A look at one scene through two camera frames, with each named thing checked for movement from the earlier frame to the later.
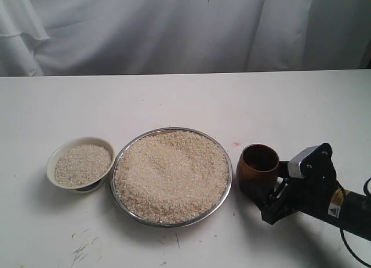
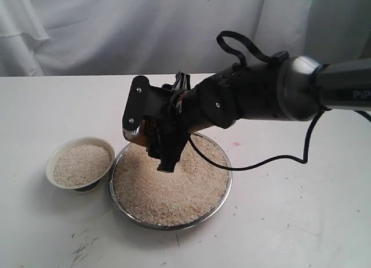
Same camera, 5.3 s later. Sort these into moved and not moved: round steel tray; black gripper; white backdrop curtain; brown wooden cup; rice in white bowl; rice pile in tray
Moved: brown wooden cup; black gripper
Not moved: white backdrop curtain; round steel tray; rice in white bowl; rice pile in tray
